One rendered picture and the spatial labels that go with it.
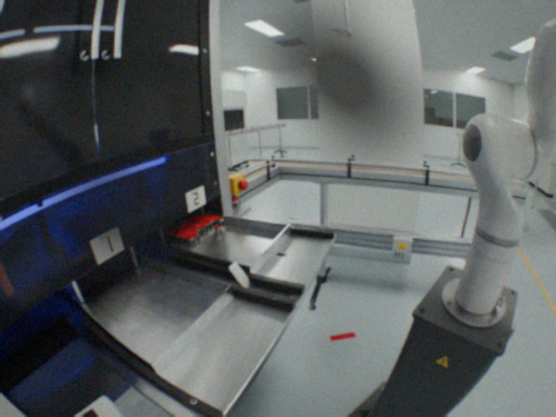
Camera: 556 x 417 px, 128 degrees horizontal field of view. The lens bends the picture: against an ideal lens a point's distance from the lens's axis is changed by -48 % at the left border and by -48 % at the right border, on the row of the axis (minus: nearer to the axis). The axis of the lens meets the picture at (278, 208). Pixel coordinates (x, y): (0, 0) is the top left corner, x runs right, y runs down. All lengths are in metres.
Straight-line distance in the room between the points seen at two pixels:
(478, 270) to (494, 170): 0.22
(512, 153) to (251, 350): 0.57
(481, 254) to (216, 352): 0.54
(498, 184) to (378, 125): 1.68
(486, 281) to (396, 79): 1.74
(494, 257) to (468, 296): 0.11
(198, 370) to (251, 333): 0.13
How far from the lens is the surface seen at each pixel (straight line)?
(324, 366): 1.53
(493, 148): 0.47
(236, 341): 0.50
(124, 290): 0.72
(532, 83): 0.48
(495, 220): 0.54
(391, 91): 2.09
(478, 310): 0.64
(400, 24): 2.22
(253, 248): 0.78
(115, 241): 0.66
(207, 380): 0.46
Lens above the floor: 1.26
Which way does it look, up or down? 21 degrees down
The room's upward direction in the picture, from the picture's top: 3 degrees counter-clockwise
